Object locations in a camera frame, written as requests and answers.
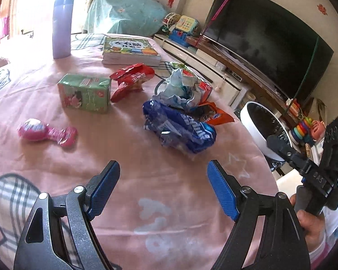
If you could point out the green tissue pack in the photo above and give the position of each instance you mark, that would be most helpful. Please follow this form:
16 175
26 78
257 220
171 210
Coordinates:
83 92

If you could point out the white round trash bin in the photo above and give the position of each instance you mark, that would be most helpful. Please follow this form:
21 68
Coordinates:
253 129

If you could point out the blue toy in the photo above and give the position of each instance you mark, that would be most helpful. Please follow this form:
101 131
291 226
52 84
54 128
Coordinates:
179 37

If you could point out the orange snack wrapper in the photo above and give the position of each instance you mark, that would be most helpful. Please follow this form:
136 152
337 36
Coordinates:
215 115

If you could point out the colourful toy phone cube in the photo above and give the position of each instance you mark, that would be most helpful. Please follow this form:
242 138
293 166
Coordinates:
187 24

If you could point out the pink printed tablecloth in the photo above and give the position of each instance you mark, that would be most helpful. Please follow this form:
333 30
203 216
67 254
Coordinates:
146 174

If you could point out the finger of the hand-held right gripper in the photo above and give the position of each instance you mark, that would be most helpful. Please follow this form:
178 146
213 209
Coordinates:
283 147

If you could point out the person's right hand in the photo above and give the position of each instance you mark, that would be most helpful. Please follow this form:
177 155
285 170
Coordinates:
312 227

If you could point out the green children's book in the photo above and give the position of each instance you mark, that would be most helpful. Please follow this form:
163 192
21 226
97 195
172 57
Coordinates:
129 49

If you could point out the pink hoop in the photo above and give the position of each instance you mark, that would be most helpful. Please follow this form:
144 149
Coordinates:
224 4

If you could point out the blue plastic wrapper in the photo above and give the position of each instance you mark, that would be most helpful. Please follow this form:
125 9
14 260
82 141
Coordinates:
177 126

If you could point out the pink toy rattle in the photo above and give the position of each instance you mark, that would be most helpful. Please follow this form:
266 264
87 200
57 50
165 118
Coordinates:
42 130

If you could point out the white stool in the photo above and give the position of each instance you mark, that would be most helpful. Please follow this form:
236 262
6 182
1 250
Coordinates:
288 187

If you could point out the white cage ball toy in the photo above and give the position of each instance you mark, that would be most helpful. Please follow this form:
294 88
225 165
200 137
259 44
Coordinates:
170 20

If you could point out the black flat television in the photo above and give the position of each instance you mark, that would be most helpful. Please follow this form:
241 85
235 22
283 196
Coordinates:
270 42

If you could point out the light blue wrapper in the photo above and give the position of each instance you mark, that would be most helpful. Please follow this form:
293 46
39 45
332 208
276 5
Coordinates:
180 87

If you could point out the white television cabinet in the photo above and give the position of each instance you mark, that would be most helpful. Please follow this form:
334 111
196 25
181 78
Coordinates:
202 67

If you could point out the person's right forearm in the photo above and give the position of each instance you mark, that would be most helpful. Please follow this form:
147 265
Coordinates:
319 254

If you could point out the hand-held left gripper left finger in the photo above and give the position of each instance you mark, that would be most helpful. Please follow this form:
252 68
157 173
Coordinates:
104 189

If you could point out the pink plastic toy basket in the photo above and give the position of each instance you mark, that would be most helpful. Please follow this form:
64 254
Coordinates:
318 130

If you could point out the silver set-top box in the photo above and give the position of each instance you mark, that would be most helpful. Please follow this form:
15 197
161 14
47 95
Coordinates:
234 76

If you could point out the small red carton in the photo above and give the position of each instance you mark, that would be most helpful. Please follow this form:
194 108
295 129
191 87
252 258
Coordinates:
206 89

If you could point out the purple tumbler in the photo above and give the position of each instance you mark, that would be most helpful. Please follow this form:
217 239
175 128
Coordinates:
61 25

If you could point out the red snack wrapper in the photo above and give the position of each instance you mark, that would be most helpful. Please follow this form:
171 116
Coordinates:
129 80

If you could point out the red toy register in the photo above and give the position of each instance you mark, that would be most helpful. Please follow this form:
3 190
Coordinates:
293 107

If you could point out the teal cloth covered chair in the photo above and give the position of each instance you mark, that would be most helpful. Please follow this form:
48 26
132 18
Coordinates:
126 12

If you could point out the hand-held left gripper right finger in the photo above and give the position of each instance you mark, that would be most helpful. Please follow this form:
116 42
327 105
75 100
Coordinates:
222 191

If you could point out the green snack wrapper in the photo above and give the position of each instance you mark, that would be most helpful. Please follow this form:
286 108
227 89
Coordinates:
183 68

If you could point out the brown marble shelf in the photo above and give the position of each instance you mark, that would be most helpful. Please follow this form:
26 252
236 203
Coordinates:
242 67

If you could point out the small red character sticker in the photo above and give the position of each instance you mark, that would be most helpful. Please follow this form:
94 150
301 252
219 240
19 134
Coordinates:
322 8

